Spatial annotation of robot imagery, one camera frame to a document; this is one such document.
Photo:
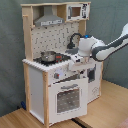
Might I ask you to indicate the white toy oven door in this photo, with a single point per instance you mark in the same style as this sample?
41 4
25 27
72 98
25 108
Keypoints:
68 100

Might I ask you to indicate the white toy microwave door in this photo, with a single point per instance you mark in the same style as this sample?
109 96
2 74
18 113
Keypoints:
77 11

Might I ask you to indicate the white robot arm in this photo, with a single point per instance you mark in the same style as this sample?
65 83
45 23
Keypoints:
90 47

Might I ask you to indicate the wooden toy kitchen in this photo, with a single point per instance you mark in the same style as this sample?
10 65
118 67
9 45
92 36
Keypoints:
38 77

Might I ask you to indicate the black toy stovetop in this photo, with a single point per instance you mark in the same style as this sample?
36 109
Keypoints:
59 58

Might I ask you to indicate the left red stove knob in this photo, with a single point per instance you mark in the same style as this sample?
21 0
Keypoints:
56 75

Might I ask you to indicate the grey toy sink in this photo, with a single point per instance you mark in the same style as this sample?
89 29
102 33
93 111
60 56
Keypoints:
72 51

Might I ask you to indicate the silver toy pot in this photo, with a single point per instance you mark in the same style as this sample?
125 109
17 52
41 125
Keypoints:
48 56

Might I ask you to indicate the black toy faucet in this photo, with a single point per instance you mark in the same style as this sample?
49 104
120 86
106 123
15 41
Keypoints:
71 45

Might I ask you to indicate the grey ice dispenser panel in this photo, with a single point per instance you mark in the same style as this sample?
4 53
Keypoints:
91 74

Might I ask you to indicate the white cupboard door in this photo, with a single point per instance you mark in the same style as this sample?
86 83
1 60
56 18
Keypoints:
94 86

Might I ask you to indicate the grey range hood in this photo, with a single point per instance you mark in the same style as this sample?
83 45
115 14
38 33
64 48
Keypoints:
48 18

